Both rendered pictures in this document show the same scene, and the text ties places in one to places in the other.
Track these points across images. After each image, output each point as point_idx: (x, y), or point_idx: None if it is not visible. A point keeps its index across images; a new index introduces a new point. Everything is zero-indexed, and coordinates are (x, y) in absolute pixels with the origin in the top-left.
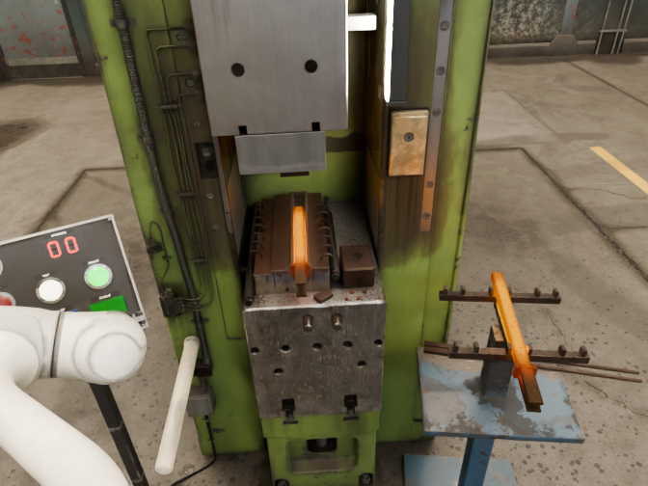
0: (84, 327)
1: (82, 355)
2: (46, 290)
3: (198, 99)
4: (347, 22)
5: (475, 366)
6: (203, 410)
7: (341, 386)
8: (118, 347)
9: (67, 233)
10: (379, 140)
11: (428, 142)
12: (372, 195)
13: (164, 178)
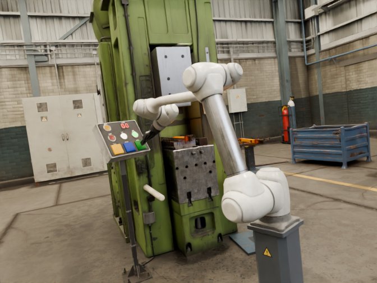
0: (164, 105)
1: (169, 106)
2: (123, 135)
3: (151, 94)
4: None
5: None
6: (152, 219)
7: (205, 183)
8: (175, 105)
9: (125, 122)
10: (198, 106)
11: None
12: (196, 129)
13: (141, 119)
